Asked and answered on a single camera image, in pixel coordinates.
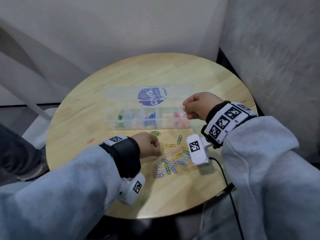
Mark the person's right hand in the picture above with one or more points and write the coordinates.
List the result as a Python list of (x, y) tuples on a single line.
[(203, 104)]

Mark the person's left hand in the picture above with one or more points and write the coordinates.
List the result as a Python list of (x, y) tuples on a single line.
[(144, 144)]

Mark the person's right fingers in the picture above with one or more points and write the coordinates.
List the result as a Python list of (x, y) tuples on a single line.
[(190, 109)]

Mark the person's left fingers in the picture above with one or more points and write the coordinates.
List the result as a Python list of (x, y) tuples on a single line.
[(156, 146)]

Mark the red paper clip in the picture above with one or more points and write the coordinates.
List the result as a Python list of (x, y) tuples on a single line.
[(181, 107), (91, 141)]

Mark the person's left forearm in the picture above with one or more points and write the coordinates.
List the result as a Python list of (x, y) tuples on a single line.
[(57, 194)]

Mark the person's right forearm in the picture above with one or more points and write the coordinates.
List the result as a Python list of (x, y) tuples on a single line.
[(270, 177)]

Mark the green paper clip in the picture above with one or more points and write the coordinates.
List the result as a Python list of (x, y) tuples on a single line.
[(155, 133), (179, 139)]

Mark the bunch of red paper clips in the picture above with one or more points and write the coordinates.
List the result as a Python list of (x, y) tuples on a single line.
[(179, 118)]

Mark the pile of coloured paper clips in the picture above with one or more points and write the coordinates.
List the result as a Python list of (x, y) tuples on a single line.
[(172, 162)]

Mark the bunch of blue paper clips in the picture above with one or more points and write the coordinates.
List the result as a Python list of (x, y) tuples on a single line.
[(151, 119)]

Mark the black wristband with marker tag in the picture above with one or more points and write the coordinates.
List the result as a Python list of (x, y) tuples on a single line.
[(125, 154)]

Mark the bunch of white paper clips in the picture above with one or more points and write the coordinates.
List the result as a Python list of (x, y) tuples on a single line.
[(135, 116)]

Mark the clear plastic organizer box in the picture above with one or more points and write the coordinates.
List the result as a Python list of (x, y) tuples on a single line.
[(150, 109)]

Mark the black wristband with marker tags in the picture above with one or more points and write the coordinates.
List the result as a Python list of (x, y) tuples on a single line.
[(227, 119)]

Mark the round blue sticker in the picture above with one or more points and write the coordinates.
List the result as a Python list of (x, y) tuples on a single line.
[(151, 96)]

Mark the bunch of green paper clips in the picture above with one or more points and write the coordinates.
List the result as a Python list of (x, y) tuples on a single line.
[(120, 120)]

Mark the black table base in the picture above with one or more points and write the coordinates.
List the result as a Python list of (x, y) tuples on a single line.
[(155, 228)]

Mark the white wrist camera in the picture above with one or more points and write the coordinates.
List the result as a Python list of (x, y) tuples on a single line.
[(198, 149), (132, 188)]

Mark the white metal rail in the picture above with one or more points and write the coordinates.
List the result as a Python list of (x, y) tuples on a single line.
[(27, 79)]

